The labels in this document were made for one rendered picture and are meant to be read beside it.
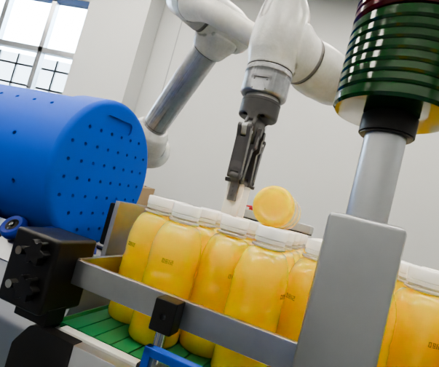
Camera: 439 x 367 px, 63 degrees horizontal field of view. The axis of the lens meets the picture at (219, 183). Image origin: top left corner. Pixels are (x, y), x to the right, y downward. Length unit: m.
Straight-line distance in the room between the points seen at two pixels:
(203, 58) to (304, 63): 0.62
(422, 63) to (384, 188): 0.06
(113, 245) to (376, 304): 0.52
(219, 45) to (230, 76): 2.52
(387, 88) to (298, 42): 0.52
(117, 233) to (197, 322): 0.30
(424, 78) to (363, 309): 0.12
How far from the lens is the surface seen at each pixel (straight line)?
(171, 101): 1.37
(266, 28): 0.70
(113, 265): 0.54
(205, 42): 1.26
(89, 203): 0.71
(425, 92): 0.20
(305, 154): 3.50
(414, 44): 0.21
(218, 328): 0.40
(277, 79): 0.67
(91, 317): 0.54
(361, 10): 0.23
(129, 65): 3.78
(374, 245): 0.19
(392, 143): 0.21
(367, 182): 0.21
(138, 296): 0.43
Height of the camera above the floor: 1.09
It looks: 4 degrees up
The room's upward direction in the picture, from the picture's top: 15 degrees clockwise
